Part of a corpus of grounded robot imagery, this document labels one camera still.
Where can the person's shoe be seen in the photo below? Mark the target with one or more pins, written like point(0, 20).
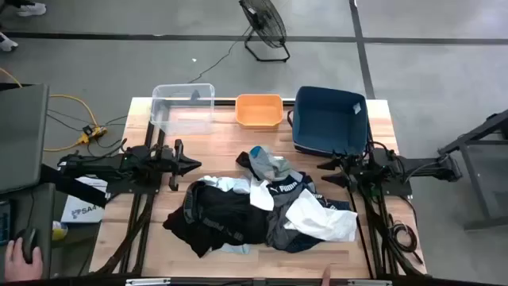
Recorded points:
point(8, 43)
point(31, 9)

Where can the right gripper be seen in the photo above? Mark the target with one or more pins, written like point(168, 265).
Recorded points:
point(357, 171)

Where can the black metal table frame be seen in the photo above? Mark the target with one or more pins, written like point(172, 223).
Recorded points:
point(476, 159)

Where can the grey sock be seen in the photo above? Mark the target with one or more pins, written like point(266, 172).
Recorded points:
point(270, 165)

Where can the dark grey desk top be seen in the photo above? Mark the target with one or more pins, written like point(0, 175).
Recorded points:
point(43, 214)

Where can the small yellow object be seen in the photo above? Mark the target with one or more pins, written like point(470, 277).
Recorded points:
point(59, 231)

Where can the black Puma underwear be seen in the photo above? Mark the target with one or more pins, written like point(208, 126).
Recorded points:
point(222, 214)

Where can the black computer mouse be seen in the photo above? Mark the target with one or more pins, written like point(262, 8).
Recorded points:
point(28, 242)

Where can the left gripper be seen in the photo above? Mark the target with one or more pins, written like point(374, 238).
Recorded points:
point(178, 167)

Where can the clear plastic bin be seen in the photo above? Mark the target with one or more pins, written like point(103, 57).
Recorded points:
point(182, 109)

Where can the black metal rig frame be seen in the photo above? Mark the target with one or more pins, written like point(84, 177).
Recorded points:
point(137, 214)

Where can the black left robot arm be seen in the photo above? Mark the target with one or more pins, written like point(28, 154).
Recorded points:
point(99, 165)

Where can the white cardboard box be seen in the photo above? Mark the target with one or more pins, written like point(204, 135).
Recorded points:
point(79, 210)

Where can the black sock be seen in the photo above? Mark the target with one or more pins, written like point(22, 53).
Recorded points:
point(243, 159)

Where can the large white cloth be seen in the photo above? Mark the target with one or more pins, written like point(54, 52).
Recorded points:
point(317, 222)

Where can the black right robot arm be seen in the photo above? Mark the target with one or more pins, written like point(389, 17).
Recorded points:
point(412, 168)

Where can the blue fabric basket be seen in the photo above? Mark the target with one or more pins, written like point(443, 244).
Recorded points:
point(329, 123)

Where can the black keyboard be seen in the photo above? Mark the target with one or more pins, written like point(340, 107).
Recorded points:
point(4, 222)

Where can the black floor fan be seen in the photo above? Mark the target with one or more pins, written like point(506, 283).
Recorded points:
point(264, 22)

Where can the black diagonal beam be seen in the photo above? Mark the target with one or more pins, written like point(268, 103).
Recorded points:
point(75, 186)

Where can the orange plastic bin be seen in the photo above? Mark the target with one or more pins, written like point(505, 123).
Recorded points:
point(259, 113)

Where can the person's hand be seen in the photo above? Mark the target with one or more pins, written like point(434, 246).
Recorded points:
point(326, 276)
point(16, 266)

